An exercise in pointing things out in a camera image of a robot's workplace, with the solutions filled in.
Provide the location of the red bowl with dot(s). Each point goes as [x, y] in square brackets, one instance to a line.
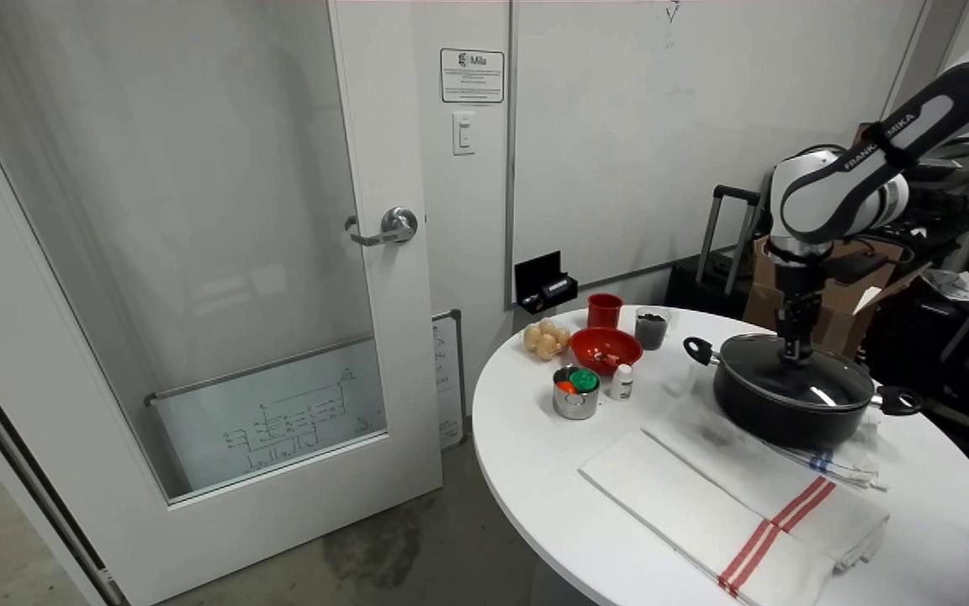
[602, 348]

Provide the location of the white light switch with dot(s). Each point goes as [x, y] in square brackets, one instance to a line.
[463, 133]

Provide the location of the black cooking pot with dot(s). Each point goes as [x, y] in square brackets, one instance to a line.
[794, 430]

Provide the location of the white towel red stripes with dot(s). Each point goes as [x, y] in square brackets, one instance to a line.
[761, 527]

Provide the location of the steel cup with items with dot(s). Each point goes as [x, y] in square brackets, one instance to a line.
[573, 392]

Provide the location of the white wall notice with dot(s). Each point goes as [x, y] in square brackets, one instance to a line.
[472, 76]

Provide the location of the glass pot lid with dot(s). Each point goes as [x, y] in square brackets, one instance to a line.
[754, 372]

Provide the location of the beige round food item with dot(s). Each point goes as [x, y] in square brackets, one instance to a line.
[545, 339]

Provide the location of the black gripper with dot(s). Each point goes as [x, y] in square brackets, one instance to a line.
[797, 304]

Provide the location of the cardboard box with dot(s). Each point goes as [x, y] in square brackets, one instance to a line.
[846, 308]

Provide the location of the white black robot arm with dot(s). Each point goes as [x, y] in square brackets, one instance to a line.
[830, 195]

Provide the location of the silver door handle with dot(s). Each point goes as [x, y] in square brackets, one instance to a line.
[394, 232]

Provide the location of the small white bottle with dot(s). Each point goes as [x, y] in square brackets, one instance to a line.
[621, 387]

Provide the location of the black suitcase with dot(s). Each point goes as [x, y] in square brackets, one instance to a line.
[718, 278]

